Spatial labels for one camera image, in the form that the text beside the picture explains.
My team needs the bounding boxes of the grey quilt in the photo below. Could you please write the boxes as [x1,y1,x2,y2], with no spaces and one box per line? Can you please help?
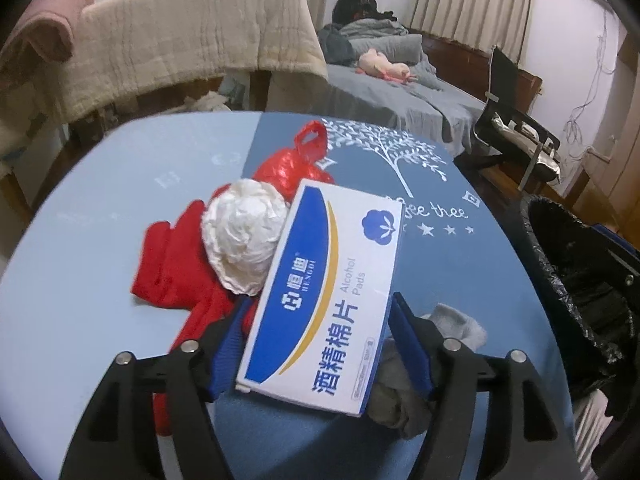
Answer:
[339,17,427,47]

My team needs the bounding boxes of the blue and white box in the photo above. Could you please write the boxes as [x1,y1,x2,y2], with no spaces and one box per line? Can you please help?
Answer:
[235,178,406,417]

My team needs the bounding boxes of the white plastic bag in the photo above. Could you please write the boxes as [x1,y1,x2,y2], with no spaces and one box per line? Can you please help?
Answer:
[199,178,294,296]

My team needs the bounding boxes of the dark grey sock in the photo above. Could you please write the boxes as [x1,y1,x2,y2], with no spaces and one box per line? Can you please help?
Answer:
[367,339,437,439]

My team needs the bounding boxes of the pink plush toy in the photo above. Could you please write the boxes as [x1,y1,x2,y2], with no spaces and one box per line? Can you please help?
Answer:
[357,48,419,84]

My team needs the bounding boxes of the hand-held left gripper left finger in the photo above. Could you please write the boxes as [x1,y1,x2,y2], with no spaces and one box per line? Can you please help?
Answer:
[65,299,256,480]

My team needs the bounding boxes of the white wall cables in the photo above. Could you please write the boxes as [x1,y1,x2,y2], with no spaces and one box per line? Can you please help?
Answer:
[564,9,617,147]

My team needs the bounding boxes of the black lined trash bin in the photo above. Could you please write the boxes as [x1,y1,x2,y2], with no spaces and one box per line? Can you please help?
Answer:
[517,193,640,422]

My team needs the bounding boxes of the grey pillow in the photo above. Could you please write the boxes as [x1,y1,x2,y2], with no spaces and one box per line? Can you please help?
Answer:
[345,32,424,64]

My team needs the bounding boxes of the red plastic bag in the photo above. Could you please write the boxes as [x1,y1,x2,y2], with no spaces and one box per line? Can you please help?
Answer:
[252,120,336,207]

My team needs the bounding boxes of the cream cloth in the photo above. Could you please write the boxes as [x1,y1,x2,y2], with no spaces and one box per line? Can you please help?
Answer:
[0,74,67,177]

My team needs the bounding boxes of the dark grey jacket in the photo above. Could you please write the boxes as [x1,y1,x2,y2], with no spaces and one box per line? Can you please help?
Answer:
[317,24,354,64]

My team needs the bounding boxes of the pink padded jacket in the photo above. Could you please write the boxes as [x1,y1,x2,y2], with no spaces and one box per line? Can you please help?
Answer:
[0,0,99,77]

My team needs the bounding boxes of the dark wooden headboard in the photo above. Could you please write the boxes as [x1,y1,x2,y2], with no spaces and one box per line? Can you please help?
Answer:
[404,27,544,112]

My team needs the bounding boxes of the black cantilever chair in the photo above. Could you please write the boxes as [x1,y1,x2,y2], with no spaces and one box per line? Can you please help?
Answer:
[469,47,562,192]

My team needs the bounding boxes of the beige blanket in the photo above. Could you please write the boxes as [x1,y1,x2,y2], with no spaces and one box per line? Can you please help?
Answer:
[59,0,331,127]

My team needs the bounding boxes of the brown wooden wardrobe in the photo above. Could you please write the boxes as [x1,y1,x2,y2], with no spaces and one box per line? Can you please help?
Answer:
[589,9,640,242]

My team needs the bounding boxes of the silver cushion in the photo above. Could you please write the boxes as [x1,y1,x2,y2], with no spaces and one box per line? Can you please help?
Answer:
[492,114,562,184]

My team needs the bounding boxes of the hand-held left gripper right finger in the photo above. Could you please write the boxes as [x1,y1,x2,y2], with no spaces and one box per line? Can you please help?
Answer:
[389,291,584,480]

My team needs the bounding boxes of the red cloth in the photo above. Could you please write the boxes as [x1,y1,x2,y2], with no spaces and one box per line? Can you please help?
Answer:
[130,198,252,437]

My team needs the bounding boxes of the light grey sock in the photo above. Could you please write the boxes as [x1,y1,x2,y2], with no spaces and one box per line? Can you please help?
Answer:
[417,303,489,349]

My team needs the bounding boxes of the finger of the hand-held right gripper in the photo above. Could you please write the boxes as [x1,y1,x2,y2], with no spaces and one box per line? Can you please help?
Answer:
[592,223,640,282]
[560,267,637,347]

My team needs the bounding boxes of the bed with grey sheet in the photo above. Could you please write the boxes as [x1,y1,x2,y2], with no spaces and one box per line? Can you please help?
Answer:
[319,59,489,154]

